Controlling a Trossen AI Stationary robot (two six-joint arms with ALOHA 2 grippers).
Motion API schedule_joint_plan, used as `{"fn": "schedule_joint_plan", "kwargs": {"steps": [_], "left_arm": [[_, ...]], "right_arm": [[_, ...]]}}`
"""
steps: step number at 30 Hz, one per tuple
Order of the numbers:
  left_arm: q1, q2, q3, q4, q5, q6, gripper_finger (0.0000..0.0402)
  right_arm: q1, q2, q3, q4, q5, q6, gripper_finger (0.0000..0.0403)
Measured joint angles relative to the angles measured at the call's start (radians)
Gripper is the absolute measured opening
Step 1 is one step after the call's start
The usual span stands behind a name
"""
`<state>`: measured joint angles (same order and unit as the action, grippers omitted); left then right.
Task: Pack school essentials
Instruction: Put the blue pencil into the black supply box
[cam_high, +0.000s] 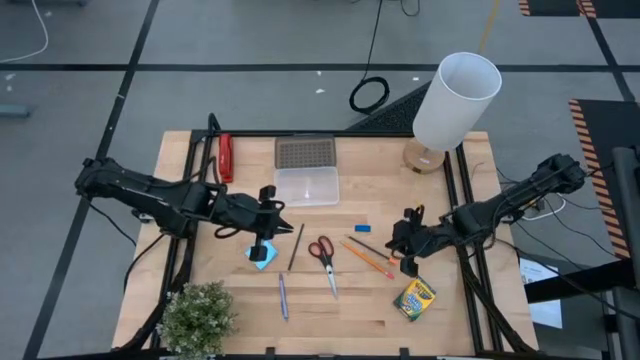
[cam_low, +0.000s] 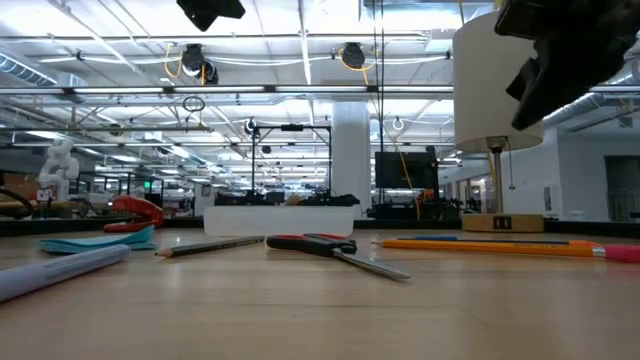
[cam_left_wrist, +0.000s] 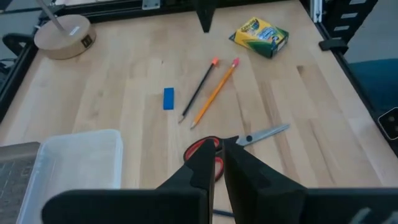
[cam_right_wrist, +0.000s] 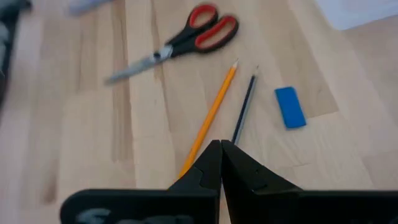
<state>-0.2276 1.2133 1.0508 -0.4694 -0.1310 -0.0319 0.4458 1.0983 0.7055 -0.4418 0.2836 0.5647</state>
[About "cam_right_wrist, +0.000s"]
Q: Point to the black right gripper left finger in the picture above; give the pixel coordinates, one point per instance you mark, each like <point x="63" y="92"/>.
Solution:
<point x="186" y="205"/>

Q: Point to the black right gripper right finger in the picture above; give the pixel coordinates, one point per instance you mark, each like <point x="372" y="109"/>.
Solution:
<point x="280" y="205"/>

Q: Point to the blue eraser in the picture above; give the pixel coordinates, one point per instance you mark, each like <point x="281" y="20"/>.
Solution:
<point x="290" y="107"/>

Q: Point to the yellow pencil with pink eraser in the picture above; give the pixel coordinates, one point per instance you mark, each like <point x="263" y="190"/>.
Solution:
<point x="214" y="109"/>

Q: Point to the dark blue silver pencil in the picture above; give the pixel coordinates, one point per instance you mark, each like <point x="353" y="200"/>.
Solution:
<point x="245" y="105"/>

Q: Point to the red and black scissors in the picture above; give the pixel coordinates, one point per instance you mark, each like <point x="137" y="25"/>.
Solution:
<point x="186" y="43"/>

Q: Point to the clear plastic pencil box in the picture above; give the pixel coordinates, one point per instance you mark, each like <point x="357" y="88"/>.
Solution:
<point x="357" y="12"/>

